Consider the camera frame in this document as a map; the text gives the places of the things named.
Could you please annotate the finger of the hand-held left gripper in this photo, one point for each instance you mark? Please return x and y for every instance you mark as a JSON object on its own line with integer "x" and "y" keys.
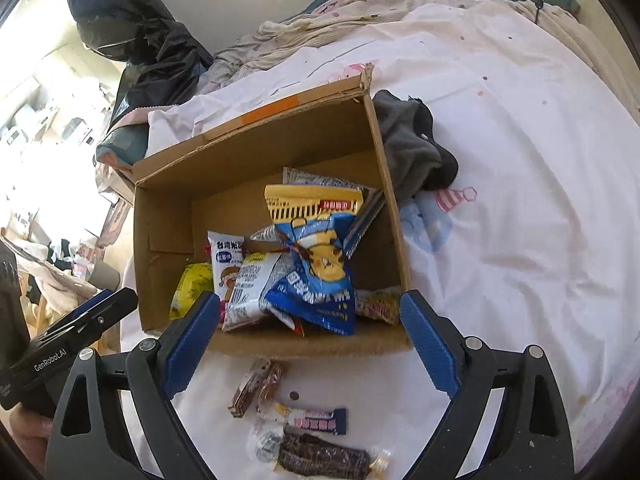
{"x": 95, "y": 315}

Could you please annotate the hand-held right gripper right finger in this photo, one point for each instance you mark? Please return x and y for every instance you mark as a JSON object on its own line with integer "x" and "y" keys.
{"x": 430, "y": 340}

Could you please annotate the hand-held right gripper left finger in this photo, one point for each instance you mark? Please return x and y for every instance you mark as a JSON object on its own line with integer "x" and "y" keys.
{"x": 190, "y": 340}

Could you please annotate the white snack packet red edges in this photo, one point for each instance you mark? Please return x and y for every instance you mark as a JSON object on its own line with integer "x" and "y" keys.
{"x": 252, "y": 290}

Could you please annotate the white snack packet blue label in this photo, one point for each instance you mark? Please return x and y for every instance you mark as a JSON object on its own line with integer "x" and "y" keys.
{"x": 225, "y": 260}

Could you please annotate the blue and yellow snack packet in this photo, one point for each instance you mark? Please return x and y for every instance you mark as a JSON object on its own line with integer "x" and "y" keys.
{"x": 315, "y": 270}

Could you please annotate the grey speckled snack packet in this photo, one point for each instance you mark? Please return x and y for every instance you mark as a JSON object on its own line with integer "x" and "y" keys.
{"x": 367, "y": 215}

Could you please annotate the cardboard box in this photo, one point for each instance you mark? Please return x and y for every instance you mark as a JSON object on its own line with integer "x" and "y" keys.
{"x": 250, "y": 160}

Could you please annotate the person's left hand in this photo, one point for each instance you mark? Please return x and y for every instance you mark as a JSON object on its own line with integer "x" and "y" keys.
{"x": 32, "y": 435}

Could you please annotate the striped candy bar packet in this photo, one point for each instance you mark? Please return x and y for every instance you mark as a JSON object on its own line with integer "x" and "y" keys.
{"x": 377, "y": 305}

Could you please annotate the small brown snack packet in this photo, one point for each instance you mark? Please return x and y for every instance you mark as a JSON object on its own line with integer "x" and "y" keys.
{"x": 271, "y": 382}
{"x": 245, "y": 390}

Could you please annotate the small clear wrapper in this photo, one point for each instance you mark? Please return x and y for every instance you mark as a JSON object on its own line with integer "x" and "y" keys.
{"x": 267, "y": 442}

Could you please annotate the white printed bedsheet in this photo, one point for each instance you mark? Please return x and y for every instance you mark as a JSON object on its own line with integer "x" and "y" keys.
{"x": 500, "y": 210}

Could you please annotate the dark brown snack bar packet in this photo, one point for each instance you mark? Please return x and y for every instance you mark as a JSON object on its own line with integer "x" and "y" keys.
{"x": 325, "y": 457}

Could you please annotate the pink and blue pillow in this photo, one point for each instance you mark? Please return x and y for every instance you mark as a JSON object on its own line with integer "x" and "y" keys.
{"x": 122, "y": 140}

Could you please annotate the grey sock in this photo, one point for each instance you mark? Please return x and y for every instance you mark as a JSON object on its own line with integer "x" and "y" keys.
{"x": 410, "y": 145}

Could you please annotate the black plastic bag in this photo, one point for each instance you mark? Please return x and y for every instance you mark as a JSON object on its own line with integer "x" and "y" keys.
{"x": 140, "y": 45}

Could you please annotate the crumpled beige cloth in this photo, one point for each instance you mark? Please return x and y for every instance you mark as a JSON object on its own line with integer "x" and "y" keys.
{"x": 320, "y": 20}

